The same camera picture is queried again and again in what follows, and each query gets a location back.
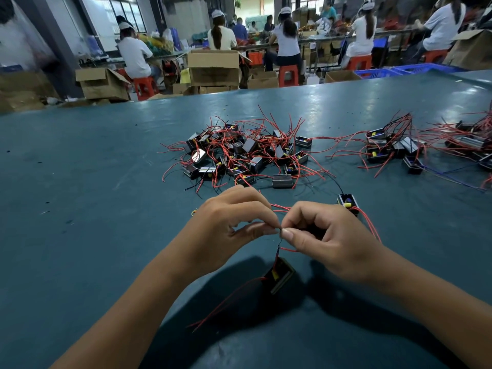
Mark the person's right hand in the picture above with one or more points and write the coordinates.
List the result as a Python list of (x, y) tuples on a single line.
[(338, 246)]

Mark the person's left hand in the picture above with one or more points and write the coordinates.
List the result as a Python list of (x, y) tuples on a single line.
[(223, 230)]

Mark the person's left forearm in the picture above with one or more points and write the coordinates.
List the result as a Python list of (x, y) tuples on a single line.
[(123, 323)]

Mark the person's right forearm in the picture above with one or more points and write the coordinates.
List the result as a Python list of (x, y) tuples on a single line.
[(438, 319)]

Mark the low cardboard box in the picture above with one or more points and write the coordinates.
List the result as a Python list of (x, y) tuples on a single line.
[(263, 79)]

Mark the large closed cardboard box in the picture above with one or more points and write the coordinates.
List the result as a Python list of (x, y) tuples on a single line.
[(214, 67)]

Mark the shallow cardboard box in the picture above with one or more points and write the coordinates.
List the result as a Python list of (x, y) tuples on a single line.
[(343, 76)]

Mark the blue plastic crate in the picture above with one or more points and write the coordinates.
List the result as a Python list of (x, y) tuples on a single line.
[(428, 68), (378, 73)]

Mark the open cardboard box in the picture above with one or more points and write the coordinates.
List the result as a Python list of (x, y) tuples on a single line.
[(102, 84)]

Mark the tilted cardboard box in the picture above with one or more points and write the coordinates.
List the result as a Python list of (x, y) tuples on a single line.
[(470, 50)]

